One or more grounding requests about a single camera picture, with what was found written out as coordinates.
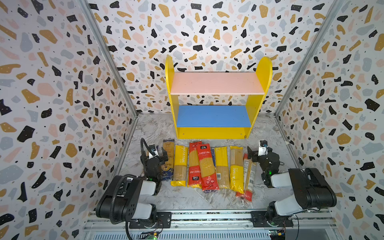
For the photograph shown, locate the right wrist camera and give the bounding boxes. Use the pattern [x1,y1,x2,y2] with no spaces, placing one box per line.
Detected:
[258,140,268,156]

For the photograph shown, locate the orange blue spaghetti bag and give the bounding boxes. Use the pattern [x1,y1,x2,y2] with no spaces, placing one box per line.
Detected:
[162,139,175,181]

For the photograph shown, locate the red spaghetti bag top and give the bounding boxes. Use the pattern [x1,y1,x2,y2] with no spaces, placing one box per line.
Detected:
[197,144,219,193]

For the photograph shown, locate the red clear spaghetti bag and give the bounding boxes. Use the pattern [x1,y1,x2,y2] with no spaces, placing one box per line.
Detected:
[236,154,257,202]

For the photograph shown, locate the red spaghetti bag black label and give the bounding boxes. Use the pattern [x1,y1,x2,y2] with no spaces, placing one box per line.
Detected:
[188,141,202,189]

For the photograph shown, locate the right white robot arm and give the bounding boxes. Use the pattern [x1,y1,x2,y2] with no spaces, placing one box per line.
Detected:
[247,141,337,227]

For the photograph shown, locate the blue Barilla spaghetti bag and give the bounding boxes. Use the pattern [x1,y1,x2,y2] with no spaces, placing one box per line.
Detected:
[211,147,216,169]

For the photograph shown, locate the yellow shelf with coloured boards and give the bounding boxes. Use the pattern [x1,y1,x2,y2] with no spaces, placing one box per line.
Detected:
[165,56,273,140]

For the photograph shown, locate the plain yellow spaghetti bag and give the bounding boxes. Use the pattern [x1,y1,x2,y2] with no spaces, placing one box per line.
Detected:
[214,147,230,189]

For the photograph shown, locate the yellow Pastatime spaghetti bag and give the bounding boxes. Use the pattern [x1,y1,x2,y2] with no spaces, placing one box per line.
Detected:
[171,145,189,187]

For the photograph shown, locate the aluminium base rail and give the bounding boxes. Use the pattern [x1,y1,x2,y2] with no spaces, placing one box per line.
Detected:
[82,210,342,240]

